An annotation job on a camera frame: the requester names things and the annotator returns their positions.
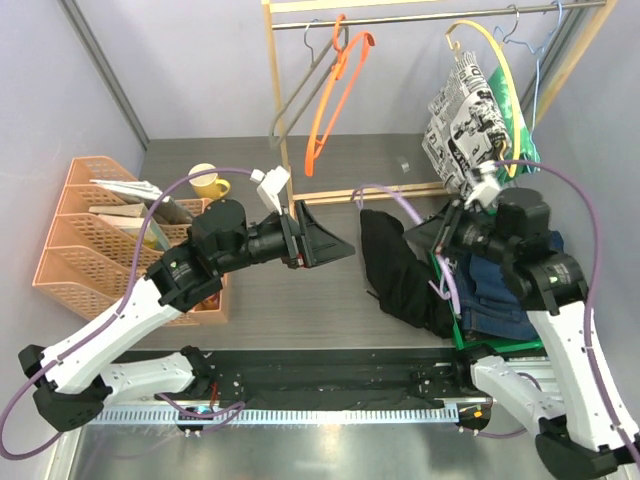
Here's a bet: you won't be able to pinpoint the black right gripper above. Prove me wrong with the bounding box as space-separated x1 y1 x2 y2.
403 195 516 266

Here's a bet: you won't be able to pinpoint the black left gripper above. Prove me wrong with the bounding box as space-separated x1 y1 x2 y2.
215 199 354 275

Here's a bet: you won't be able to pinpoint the purple plastic hanger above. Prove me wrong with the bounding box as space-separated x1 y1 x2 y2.
351 184 461 317

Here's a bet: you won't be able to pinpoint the blue denim jeans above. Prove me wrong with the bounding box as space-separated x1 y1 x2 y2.
445 254 538 341

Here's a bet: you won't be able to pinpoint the clear acrylic hanger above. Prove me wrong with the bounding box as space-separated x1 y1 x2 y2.
267 19 351 149

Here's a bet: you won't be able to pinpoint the orange plastic hanger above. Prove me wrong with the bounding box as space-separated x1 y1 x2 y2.
304 13 376 179

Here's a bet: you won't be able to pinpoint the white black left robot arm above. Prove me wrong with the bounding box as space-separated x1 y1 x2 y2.
18 200 355 432

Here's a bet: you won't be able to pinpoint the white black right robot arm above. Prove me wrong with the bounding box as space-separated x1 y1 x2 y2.
405 188 639 479

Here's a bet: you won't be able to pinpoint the yellow plastic hanger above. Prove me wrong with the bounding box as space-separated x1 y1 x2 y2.
444 19 524 180

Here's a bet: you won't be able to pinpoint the white black printed garment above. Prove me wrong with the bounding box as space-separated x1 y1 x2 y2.
422 51 511 198

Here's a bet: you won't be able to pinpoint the yellow mug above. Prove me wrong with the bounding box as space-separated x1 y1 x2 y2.
189 172 231 201

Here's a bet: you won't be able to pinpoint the green plastic tray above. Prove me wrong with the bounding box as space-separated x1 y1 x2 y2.
431 255 542 352

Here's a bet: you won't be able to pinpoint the orange compartment basket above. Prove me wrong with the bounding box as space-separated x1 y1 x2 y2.
161 199 230 328

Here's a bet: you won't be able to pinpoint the papers in organizer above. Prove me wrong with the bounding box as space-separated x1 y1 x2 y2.
89 179 194 251

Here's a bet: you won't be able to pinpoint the orange file organizer rack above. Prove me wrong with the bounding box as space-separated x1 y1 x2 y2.
31 155 166 321

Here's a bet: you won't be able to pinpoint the wooden clothes rack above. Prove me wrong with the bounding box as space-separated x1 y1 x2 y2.
261 1 615 205

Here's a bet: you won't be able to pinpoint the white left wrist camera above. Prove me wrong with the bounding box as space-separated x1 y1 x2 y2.
250 165 290 215

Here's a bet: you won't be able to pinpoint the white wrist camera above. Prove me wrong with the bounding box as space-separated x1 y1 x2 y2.
250 165 290 215
464 161 501 210

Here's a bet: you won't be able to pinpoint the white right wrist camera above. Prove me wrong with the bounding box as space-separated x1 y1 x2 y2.
464 161 501 210

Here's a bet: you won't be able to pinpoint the blue wire hanger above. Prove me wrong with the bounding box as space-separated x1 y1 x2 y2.
493 1 565 144

